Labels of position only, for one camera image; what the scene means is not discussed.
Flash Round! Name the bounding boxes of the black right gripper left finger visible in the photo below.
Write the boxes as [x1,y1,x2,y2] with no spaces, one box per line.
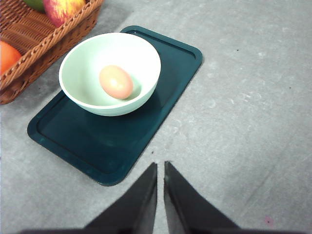
[85,162,157,234]

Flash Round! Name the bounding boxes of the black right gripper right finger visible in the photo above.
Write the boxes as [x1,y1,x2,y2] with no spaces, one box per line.
[164,161,240,234]

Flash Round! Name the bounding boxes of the brown egg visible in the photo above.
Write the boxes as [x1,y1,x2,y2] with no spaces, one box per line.
[99,65,133,99]

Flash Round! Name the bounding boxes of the green ceramic bowl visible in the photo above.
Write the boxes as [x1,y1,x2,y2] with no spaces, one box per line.
[59,33,161,117]

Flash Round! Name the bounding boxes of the brown wicker basket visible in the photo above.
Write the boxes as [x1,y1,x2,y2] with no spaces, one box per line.
[0,0,104,105]

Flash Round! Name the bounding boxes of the dark teal rectangular tray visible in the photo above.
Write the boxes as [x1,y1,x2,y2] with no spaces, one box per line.
[27,25,203,186]

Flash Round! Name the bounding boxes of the orange fruit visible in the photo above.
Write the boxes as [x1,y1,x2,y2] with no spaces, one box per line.
[0,40,22,76]

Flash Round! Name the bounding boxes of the red yellow apple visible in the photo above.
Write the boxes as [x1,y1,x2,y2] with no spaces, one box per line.
[43,0,87,28]

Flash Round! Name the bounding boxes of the green avocado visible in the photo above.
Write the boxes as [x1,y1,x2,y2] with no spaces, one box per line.
[23,0,45,13]

